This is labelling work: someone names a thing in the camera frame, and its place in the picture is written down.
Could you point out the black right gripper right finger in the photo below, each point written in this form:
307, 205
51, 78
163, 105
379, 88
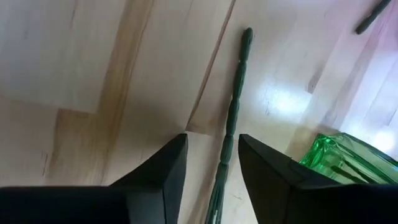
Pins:
311, 205

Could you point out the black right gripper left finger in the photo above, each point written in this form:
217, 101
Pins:
77, 205

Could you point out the green glass vase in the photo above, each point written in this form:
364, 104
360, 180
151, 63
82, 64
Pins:
348, 155

